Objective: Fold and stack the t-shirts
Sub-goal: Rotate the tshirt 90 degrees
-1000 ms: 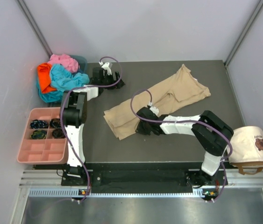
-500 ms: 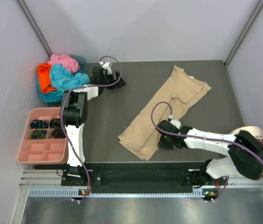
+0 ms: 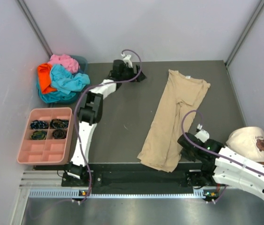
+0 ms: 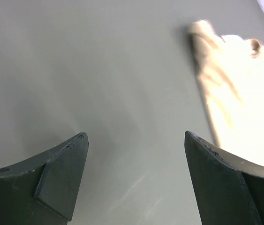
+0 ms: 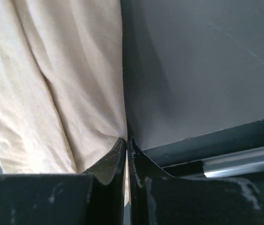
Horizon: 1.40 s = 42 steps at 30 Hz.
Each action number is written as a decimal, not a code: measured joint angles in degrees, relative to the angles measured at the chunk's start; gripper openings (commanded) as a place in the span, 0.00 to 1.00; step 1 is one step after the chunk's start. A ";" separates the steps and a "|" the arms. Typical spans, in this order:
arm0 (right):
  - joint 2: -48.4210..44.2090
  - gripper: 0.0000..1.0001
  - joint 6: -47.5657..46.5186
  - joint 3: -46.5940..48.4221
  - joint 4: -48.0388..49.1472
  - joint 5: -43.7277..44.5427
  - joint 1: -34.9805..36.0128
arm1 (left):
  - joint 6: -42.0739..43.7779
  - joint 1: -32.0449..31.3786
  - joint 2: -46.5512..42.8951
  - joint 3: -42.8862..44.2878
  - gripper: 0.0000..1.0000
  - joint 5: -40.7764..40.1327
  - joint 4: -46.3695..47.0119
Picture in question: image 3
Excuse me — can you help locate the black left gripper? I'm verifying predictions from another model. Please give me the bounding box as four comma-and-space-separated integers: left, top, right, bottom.
120, 64, 147, 83

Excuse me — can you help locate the beige t shirt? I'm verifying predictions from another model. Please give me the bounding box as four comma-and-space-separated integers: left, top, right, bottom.
137, 70, 211, 172

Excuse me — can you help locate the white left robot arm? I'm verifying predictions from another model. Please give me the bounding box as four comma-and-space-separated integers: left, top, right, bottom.
67, 56, 146, 186

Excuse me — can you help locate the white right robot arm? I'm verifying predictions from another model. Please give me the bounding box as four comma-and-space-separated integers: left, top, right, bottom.
177, 133, 264, 200

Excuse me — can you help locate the teal plastic basket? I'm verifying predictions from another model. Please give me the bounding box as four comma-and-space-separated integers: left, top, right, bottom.
36, 54, 89, 105

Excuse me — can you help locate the cream fabric storage bag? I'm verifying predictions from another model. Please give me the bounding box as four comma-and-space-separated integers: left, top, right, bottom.
226, 127, 264, 165

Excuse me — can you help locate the pink t shirt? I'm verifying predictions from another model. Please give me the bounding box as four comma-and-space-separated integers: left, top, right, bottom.
48, 54, 80, 73

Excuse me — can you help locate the cyan t shirt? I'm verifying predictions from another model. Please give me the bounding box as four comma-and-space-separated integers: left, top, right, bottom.
36, 64, 90, 104

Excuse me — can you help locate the orange t shirt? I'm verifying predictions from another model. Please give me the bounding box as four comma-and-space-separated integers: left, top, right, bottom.
37, 63, 57, 94

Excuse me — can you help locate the dark patterned rolled item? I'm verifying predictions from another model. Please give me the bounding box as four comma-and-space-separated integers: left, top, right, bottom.
50, 119, 69, 129
30, 130, 47, 140
52, 129, 67, 139
30, 120, 49, 129

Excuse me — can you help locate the pink compartment tray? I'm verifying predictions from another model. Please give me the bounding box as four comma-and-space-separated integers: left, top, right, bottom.
17, 107, 74, 165

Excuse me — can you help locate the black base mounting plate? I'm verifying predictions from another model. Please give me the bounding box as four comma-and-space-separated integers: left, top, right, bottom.
61, 170, 207, 195

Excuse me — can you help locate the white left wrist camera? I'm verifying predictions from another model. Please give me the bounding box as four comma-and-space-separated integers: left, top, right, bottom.
121, 52, 133, 68

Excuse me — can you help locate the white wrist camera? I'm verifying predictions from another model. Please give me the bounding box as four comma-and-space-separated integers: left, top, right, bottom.
195, 124, 210, 143
121, 52, 133, 68

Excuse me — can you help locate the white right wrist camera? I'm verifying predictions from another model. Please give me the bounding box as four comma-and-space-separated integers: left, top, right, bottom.
195, 124, 210, 143

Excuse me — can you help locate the aluminium frame post left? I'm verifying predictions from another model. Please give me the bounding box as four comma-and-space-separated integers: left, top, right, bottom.
15, 0, 53, 57

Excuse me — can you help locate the aluminium frame post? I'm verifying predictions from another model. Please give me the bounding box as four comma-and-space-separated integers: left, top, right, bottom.
15, 0, 53, 57
225, 0, 264, 68

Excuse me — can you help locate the slotted cable duct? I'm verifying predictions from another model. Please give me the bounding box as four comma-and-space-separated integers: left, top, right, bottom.
28, 188, 219, 200

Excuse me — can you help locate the aluminium frame post right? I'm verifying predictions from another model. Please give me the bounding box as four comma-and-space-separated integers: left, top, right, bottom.
225, 0, 264, 68

